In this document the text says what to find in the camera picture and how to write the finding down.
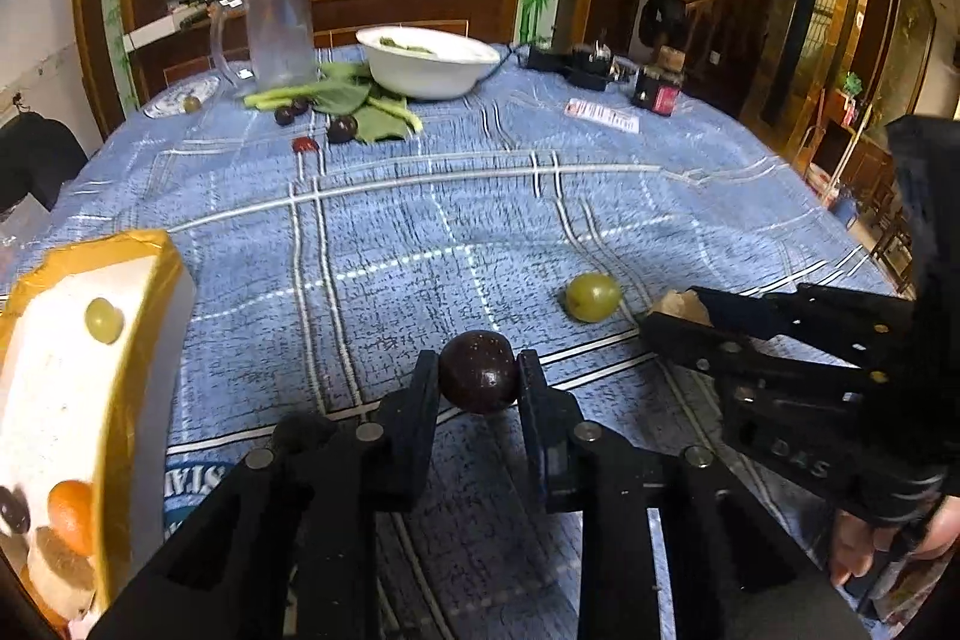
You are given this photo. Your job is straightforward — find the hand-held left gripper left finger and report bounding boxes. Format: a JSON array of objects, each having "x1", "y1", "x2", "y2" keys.
[{"x1": 90, "y1": 349, "x2": 442, "y2": 640}]

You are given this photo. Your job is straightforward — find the green grape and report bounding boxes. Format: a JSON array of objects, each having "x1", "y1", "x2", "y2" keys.
[
  {"x1": 84, "y1": 298, "x2": 125, "y2": 345},
  {"x1": 565, "y1": 273, "x2": 623, "y2": 323}
]

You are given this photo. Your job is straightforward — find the black cable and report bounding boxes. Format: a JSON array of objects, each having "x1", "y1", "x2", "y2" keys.
[{"x1": 472, "y1": 42, "x2": 530, "y2": 85}]

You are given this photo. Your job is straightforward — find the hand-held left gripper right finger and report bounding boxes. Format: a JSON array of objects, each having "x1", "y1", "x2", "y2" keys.
[{"x1": 517, "y1": 349, "x2": 875, "y2": 640}]

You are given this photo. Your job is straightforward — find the dark figurine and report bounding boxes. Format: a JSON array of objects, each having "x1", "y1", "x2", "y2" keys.
[{"x1": 639, "y1": 0, "x2": 687, "y2": 58}]

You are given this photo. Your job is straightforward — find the patterned plate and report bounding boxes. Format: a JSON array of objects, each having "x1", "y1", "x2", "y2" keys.
[{"x1": 142, "y1": 76, "x2": 222, "y2": 120}]

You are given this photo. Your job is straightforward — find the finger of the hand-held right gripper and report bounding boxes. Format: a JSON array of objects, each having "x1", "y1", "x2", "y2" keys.
[
  {"x1": 640, "y1": 312, "x2": 875, "y2": 402},
  {"x1": 688, "y1": 282, "x2": 917, "y2": 372}
]

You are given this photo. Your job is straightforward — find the black chair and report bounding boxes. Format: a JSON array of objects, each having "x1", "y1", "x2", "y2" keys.
[{"x1": 0, "y1": 111, "x2": 91, "y2": 221}]

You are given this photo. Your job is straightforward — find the green leafy vegetable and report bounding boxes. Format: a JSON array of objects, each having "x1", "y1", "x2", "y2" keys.
[{"x1": 244, "y1": 62, "x2": 423, "y2": 145}]

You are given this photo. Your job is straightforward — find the white label card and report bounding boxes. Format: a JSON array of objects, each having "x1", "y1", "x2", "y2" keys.
[{"x1": 565, "y1": 98, "x2": 641, "y2": 134}]

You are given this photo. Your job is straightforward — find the white bowl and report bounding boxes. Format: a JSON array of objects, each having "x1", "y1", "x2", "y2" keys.
[{"x1": 355, "y1": 26, "x2": 501, "y2": 100}]

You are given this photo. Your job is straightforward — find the black and red box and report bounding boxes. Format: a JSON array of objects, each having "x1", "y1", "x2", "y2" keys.
[{"x1": 631, "y1": 66, "x2": 686, "y2": 112}]

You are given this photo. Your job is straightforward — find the yellow-rimmed white foam box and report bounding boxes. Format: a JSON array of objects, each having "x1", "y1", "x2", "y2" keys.
[{"x1": 0, "y1": 229, "x2": 197, "y2": 637}]

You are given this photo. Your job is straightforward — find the person's right hand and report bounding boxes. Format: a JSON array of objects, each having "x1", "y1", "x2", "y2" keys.
[{"x1": 829, "y1": 494, "x2": 960, "y2": 605}]

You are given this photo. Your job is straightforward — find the clear glass pitcher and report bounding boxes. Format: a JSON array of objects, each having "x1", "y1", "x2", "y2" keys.
[{"x1": 210, "y1": 0, "x2": 318, "y2": 91}]

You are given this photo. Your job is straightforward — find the black power adapter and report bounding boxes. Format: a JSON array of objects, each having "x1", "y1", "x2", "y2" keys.
[{"x1": 525, "y1": 44, "x2": 614, "y2": 92}]

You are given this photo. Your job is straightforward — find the orange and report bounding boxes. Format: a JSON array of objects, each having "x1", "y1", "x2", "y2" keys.
[{"x1": 47, "y1": 479, "x2": 95, "y2": 555}]

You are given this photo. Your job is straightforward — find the rough pale fruit piece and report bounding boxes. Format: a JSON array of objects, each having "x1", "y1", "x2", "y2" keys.
[{"x1": 649, "y1": 289, "x2": 712, "y2": 322}]

